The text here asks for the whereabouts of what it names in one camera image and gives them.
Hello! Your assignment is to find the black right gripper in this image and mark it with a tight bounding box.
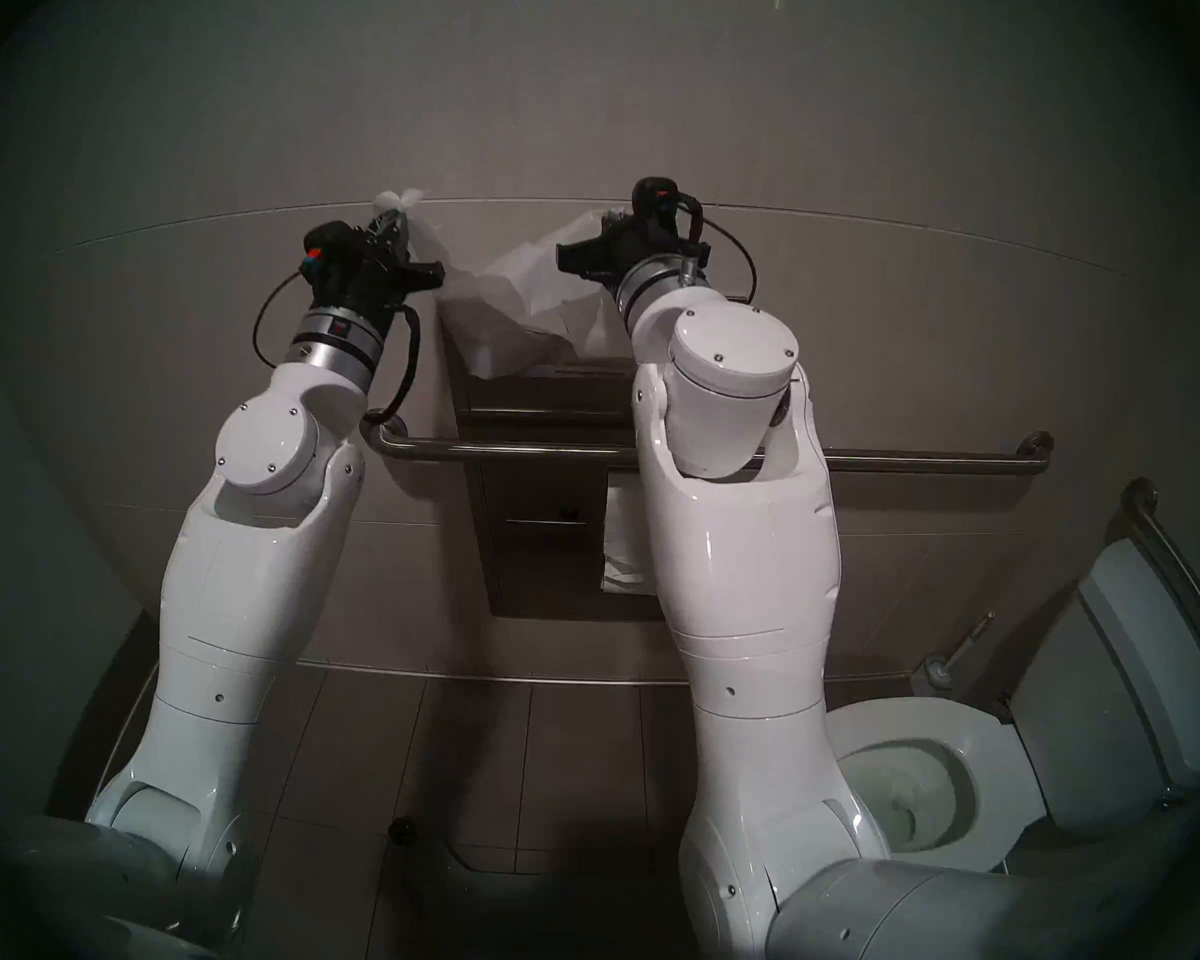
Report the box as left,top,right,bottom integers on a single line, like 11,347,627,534
556,206,706,289

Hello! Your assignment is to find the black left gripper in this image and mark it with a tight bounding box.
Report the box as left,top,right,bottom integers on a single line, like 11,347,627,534
332,208,446,314

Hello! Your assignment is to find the white paper toilet seat cover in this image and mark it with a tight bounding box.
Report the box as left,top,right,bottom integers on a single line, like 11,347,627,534
372,186,626,381

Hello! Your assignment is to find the white toilet paper roll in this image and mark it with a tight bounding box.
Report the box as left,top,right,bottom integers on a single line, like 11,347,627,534
600,473,651,597

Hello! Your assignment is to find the white toilet brush with holder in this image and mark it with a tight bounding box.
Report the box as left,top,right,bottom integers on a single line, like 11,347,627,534
920,613,999,694

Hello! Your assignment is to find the white toilet with tank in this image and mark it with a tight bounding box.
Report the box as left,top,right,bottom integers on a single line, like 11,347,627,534
825,538,1200,874

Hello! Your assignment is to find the stainless steel recessed dispenser unit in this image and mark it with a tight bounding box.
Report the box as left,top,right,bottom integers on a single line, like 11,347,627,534
440,308,661,621

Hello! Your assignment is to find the long steel grab bar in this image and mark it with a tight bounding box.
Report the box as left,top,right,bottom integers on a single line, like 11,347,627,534
360,408,1056,479

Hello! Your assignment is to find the short steel grab bar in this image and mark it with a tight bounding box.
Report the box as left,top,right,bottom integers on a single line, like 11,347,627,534
1120,478,1200,669

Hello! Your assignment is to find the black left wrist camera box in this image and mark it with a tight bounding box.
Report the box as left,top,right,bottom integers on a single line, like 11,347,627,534
300,221,356,289

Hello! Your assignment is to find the thick black left gripper cable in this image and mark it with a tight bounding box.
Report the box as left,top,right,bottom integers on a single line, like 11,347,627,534
365,306,423,424

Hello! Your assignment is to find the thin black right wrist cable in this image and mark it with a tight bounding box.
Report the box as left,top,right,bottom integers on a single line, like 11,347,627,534
675,196,759,304

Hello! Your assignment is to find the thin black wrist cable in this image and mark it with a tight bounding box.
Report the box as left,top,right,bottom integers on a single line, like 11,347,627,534
675,196,759,304
252,268,306,364

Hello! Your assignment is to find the thin black left wrist cable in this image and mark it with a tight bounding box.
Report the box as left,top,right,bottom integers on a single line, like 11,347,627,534
252,268,306,364

